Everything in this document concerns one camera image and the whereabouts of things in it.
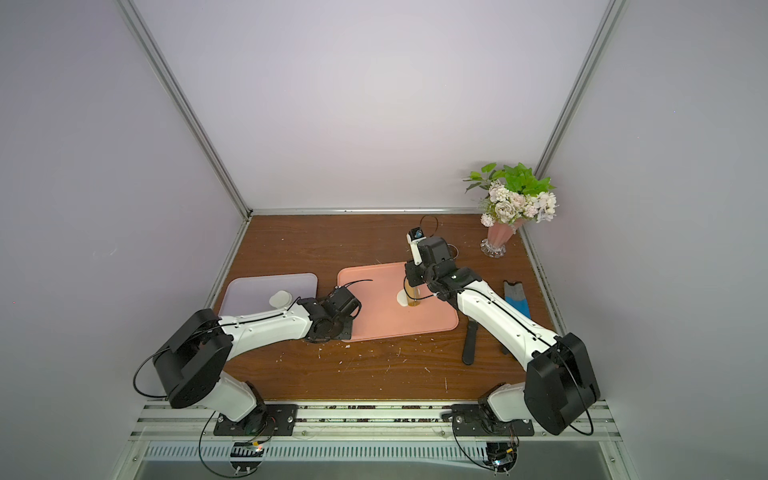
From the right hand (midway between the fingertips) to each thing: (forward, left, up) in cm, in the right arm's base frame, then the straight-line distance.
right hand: (414, 256), depth 83 cm
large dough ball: (-5, +43, -18) cm, 47 cm away
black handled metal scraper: (-17, -17, -18) cm, 30 cm away
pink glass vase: (+15, -28, -8) cm, 33 cm away
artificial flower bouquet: (+16, -29, +9) cm, 35 cm away
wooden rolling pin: (-5, 0, -13) cm, 14 cm away
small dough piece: (-4, +4, -18) cm, 19 cm away
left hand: (-15, +20, -18) cm, 31 cm away
